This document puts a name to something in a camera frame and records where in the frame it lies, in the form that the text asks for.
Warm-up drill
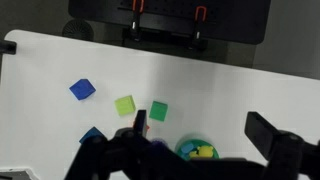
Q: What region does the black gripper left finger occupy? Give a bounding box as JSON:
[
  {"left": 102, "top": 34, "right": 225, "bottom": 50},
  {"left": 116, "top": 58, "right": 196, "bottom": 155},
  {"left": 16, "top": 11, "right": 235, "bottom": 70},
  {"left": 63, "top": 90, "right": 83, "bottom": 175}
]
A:
[{"left": 64, "top": 109, "right": 191, "bottom": 180}]

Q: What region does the light blue toy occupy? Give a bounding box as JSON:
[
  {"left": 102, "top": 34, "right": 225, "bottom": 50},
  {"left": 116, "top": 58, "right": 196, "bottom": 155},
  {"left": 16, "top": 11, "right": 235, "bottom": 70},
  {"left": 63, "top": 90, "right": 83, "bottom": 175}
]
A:
[{"left": 180, "top": 142, "right": 196, "bottom": 154}]

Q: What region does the grey metal mounting plate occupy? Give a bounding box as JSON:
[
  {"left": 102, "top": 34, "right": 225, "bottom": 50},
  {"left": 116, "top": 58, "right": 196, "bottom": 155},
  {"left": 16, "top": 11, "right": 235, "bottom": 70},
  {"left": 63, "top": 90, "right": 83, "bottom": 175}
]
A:
[{"left": 0, "top": 167, "right": 38, "bottom": 180}]

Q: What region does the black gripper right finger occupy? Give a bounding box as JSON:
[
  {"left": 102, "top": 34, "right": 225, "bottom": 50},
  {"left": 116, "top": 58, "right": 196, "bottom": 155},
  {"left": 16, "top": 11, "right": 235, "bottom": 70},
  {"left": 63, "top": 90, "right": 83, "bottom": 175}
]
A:
[{"left": 244, "top": 111, "right": 320, "bottom": 180}]

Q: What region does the dark blue block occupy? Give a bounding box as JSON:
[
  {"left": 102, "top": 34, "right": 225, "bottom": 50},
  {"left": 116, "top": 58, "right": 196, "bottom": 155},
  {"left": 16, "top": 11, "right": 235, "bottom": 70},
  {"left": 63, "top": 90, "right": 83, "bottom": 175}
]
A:
[{"left": 78, "top": 126, "right": 107, "bottom": 145}]

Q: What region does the orange handled clamp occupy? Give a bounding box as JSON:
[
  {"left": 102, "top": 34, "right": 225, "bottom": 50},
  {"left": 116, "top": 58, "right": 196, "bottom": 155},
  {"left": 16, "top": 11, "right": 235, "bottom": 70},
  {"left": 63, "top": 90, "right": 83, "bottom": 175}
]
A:
[
  {"left": 192, "top": 5, "right": 208, "bottom": 44},
  {"left": 130, "top": 0, "right": 146, "bottom": 35}
]

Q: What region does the black bracket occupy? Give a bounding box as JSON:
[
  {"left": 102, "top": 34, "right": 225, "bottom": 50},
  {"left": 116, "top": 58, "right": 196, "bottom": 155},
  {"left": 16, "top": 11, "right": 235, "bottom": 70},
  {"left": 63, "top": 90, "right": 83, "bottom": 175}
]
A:
[{"left": 0, "top": 39, "right": 18, "bottom": 56}]

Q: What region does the lime green block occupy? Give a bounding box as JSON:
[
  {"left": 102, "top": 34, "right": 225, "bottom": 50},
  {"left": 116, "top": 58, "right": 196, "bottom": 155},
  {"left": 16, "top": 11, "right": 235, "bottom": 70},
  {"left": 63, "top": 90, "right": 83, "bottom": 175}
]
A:
[{"left": 114, "top": 94, "right": 137, "bottom": 117}]

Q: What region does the black perforated cart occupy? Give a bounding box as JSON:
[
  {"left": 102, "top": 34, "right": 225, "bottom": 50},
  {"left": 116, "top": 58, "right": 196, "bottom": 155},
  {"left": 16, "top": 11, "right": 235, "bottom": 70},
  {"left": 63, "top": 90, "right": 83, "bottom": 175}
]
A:
[{"left": 68, "top": 0, "right": 272, "bottom": 54}]

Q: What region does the green bowl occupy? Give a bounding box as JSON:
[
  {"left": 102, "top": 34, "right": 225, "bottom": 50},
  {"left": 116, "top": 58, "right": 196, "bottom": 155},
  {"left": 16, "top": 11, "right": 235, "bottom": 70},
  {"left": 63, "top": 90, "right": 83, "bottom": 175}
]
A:
[{"left": 175, "top": 134, "right": 220, "bottom": 162}]

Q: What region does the black round object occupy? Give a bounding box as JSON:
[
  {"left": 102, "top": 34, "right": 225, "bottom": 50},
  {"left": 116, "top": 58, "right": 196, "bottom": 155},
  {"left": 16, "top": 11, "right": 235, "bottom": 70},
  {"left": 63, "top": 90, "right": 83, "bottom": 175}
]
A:
[{"left": 61, "top": 18, "right": 95, "bottom": 42}]

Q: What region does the royal blue block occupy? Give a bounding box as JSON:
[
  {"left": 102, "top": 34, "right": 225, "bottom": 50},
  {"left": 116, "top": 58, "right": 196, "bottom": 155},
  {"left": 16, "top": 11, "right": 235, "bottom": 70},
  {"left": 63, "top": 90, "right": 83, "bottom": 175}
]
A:
[{"left": 68, "top": 78, "right": 97, "bottom": 101}]

